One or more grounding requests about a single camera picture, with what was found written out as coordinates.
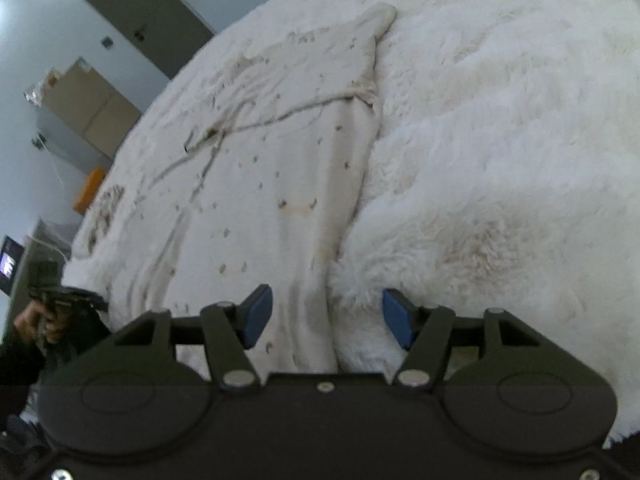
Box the shiny foil packet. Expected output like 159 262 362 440
22 67 63 106

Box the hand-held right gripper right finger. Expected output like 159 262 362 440
382 288 568 390

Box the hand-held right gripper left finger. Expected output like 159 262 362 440
85 284 273 392

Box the beige dotted pajama shirt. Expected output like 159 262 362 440
75 2 398 376

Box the grey side table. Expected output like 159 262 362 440
10 217 78 311

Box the dark monitor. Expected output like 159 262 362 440
0 235 25 297

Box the person's left hand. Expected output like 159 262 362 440
12 305 68 348

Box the orange box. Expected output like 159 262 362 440
72 167 107 217

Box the white fluffy bed blanket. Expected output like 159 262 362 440
62 0 640 451

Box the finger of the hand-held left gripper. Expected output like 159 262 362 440
60 287 109 313

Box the olive grey door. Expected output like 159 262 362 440
59 0 216 81

